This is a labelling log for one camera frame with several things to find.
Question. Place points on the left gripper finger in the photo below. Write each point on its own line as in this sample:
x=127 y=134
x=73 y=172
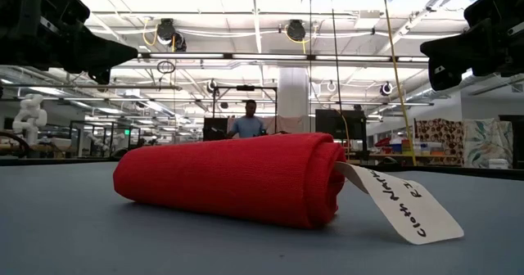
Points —
x=100 y=76
x=90 y=46

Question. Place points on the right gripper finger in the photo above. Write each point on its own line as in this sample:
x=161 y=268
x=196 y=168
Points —
x=466 y=41
x=444 y=76

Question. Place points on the red towel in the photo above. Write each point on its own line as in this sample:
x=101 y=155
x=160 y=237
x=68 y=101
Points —
x=245 y=177

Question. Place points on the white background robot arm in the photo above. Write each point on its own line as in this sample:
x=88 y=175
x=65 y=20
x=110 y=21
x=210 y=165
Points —
x=30 y=115

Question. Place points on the brown circle-patterned cloth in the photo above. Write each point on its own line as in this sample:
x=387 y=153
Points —
x=440 y=138

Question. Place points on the leaf-patterned cloth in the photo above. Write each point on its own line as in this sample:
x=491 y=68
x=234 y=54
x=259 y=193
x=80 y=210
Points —
x=487 y=142

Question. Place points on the shelf with coloured bins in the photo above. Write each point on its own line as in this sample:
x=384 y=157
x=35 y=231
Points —
x=403 y=146

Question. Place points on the dark cabinet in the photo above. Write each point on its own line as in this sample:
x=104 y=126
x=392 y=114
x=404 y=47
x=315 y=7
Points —
x=519 y=140

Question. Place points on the white plastic container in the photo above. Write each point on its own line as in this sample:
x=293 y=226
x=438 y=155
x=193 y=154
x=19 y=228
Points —
x=498 y=163

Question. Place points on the black upright box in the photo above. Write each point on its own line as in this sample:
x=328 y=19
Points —
x=215 y=128

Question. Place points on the black overhead bar stand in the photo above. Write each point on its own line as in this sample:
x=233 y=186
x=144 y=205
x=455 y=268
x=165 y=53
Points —
x=245 y=87

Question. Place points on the white square pillar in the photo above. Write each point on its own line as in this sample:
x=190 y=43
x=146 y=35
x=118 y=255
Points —
x=293 y=91

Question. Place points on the person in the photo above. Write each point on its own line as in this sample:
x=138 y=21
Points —
x=247 y=127

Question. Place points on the long ceiling light bar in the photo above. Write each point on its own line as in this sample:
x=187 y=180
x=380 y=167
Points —
x=266 y=57

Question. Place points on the black-framed glass enclosure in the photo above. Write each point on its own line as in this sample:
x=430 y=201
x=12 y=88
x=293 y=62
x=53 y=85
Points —
x=104 y=138

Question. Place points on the black table edge frame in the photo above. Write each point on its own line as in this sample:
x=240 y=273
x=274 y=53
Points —
x=471 y=172

